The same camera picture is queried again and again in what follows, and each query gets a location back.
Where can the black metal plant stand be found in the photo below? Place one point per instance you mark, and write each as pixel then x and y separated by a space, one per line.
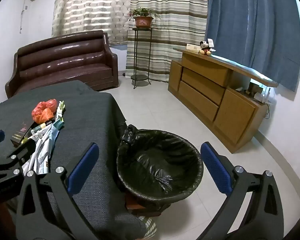
pixel 141 77

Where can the white flat box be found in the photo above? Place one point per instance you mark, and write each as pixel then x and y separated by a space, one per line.
pixel 193 48

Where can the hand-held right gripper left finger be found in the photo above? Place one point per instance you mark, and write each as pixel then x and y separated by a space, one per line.
pixel 83 167

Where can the red plastic bag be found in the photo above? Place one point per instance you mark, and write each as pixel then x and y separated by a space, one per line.
pixel 50 103

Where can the potted plant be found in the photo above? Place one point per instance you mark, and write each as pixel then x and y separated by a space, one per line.
pixel 143 21

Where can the beige patterned curtain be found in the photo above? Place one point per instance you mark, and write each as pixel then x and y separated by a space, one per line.
pixel 90 7

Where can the green checked cloth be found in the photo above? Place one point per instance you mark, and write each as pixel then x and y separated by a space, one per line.
pixel 148 227

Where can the striped curtain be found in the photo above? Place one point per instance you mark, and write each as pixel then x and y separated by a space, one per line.
pixel 172 37

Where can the plush mouse toy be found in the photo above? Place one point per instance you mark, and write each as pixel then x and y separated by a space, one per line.
pixel 205 47

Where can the red wooden stool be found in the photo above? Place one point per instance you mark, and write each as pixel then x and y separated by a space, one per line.
pixel 135 206

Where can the green bottle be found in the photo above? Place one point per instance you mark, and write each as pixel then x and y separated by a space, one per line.
pixel 41 127

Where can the white and teal tube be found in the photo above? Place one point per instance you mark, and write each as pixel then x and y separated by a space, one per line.
pixel 58 125

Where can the white router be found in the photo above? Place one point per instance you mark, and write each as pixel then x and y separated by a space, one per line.
pixel 263 95

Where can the white printed plastic wrapper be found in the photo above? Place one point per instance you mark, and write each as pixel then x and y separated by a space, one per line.
pixel 42 152

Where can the small brown box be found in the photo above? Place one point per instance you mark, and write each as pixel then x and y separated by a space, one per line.
pixel 254 88

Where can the table with dark cloth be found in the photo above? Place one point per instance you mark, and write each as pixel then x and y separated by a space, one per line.
pixel 90 110

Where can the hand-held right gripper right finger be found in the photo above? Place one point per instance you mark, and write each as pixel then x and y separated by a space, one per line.
pixel 216 167

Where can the orange plastic bag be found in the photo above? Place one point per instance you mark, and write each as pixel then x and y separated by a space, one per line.
pixel 47 115

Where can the wooden cabinet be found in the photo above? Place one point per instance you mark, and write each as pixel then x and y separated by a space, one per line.
pixel 202 85

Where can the white green wrapper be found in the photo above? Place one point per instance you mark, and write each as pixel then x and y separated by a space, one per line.
pixel 60 110

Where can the brown leather sofa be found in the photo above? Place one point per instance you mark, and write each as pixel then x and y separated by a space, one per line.
pixel 65 62

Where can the dark box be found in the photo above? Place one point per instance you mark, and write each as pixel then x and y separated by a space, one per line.
pixel 21 132

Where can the blue curtain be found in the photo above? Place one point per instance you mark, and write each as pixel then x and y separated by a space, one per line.
pixel 252 30

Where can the bin with black bag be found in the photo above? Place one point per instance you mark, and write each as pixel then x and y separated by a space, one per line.
pixel 160 165

